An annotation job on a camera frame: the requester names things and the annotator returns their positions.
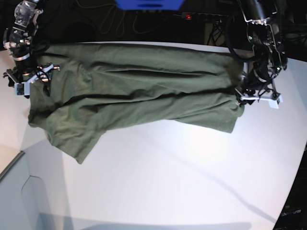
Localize blue plastic bin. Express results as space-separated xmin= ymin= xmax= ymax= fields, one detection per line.
xmin=115 ymin=0 xmax=184 ymax=11

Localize black tangled cables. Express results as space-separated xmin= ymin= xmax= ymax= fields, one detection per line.
xmin=206 ymin=21 xmax=228 ymax=46

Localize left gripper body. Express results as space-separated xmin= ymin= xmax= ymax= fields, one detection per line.
xmin=236 ymin=72 xmax=281 ymax=98

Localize white looped cable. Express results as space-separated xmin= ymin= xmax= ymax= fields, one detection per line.
xmin=100 ymin=4 xmax=128 ymax=37

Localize white power strip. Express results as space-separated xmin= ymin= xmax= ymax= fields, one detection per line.
xmin=180 ymin=12 xmax=229 ymax=23

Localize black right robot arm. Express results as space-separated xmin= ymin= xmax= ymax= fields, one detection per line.
xmin=3 ymin=0 xmax=60 ymax=98

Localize green t-shirt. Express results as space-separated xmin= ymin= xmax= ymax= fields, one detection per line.
xmin=28 ymin=43 xmax=244 ymax=163

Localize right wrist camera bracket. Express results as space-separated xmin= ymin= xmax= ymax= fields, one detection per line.
xmin=14 ymin=65 xmax=53 ymax=96

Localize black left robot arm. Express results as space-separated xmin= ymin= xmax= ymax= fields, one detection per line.
xmin=225 ymin=0 xmax=288 ymax=109

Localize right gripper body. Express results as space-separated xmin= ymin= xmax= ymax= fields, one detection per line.
xmin=3 ymin=59 xmax=39 ymax=86

